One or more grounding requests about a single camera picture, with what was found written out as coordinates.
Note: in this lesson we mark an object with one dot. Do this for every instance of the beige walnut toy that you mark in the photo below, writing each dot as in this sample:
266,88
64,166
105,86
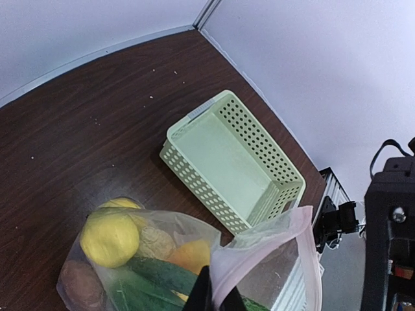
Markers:
155,243

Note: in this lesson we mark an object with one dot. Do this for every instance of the clear zip top bag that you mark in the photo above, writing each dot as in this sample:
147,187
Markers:
275,263

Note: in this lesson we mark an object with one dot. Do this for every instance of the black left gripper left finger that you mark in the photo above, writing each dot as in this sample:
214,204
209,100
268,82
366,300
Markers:
200,298

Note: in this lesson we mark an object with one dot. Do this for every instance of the green bok choy toy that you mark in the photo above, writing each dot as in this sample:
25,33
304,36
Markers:
129,291

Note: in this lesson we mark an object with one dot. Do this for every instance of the green pepper toy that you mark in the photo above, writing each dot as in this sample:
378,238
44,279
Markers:
119,205

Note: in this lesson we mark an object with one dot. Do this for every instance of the yellow lemon toy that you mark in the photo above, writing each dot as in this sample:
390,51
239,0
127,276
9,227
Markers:
109,238

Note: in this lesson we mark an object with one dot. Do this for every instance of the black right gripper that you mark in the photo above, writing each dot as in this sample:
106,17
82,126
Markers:
389,211

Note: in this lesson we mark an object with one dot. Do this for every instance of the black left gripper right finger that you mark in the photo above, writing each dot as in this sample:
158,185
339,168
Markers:
233,302

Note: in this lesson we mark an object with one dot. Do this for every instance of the dark green cucumber toy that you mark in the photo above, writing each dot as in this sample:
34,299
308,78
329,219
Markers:
172,277

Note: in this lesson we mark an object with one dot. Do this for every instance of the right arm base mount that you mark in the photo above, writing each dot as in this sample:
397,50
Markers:
332,221

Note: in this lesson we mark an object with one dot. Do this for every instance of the orange mango slice toy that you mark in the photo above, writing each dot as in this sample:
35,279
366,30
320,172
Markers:
192,256

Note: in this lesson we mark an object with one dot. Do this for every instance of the brown potato toy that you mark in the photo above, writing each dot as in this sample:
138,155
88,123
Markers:
82,286

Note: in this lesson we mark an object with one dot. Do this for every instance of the pale green perforated basket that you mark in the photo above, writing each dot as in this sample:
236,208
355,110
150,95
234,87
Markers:
227,159

